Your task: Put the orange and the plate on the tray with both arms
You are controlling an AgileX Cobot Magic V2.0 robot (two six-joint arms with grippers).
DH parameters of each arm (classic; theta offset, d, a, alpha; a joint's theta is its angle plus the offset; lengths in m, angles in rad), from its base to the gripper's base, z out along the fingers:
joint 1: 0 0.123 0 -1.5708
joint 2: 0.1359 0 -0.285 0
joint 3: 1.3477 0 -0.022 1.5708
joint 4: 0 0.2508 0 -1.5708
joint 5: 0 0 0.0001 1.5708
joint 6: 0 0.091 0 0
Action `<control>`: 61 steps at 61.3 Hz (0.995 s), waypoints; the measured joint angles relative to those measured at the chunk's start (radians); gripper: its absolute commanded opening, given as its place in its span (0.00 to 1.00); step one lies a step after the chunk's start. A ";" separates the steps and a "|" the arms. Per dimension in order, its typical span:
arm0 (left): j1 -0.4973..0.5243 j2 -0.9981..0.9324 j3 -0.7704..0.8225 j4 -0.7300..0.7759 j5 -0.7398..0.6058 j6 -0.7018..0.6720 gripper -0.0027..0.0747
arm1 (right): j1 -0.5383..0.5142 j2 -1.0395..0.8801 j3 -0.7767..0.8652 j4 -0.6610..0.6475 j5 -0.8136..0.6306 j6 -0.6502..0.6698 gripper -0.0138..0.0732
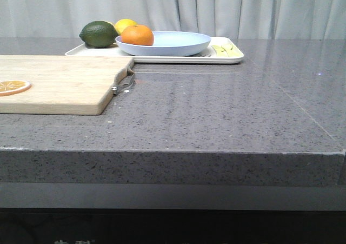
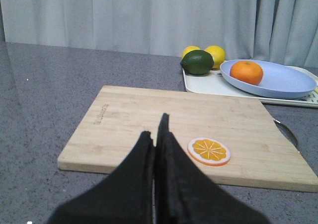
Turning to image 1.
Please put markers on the light blue plate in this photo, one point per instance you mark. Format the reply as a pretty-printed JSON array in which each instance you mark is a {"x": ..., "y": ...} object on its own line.
[{"x": 168, "y": 43}]

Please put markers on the orange fruit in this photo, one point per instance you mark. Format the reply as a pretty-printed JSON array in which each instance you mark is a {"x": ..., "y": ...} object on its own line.
[{"x": 138, "y": 35}]

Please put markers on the cream white tray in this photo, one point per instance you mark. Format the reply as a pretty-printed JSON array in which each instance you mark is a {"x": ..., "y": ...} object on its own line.
[{"x": 207, "y": 56}]

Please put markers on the yellow-green fruit slices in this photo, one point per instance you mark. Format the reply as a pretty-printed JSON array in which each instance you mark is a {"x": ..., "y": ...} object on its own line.
[{"x": 226, "y": 50}]

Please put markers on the yellow lemon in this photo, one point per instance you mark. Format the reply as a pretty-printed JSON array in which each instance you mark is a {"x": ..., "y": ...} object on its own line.
[{"x": 122, "y": 24}]

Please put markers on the wooden cutting board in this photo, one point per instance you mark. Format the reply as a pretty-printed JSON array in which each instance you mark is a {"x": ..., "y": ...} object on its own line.
[{"x": 67, "y": 85}]

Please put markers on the white curtain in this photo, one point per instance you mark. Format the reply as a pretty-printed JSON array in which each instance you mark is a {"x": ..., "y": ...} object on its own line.
[{"x": 244, "y": 19}]

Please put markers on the orange slice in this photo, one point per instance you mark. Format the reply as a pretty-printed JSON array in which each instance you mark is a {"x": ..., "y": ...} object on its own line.
[{"x": 11, "y": 87}]

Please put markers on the metal cutting board handle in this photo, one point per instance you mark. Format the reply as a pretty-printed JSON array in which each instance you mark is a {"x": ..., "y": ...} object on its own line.
[{"x": 123, "y": 80}]

